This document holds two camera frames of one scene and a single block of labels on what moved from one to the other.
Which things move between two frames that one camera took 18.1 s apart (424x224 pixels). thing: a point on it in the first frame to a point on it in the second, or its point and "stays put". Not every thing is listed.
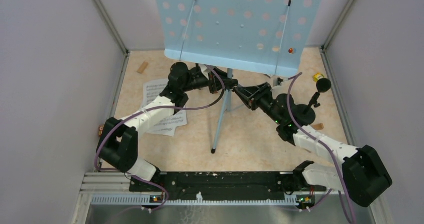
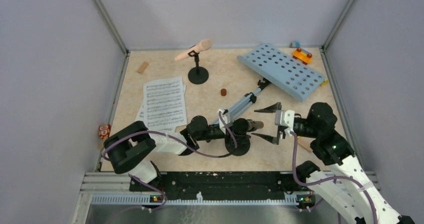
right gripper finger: x=251 y=103 to x=275 y=140
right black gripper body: x=265 y=101 to x=303 y=129
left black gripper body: x=198 y=82 to x=213 y=134
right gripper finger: x=250 y=91 to x=272 y=109
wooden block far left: x=143 y=67 stays put
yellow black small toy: x=317 y=76 to x=324 y=83
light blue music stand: x=262 y=28 to x=287 y=72
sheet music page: x=151 y=91 stays put
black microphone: x=305 y=113 to x=242 y=126
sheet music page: x=153 y=89 stays put
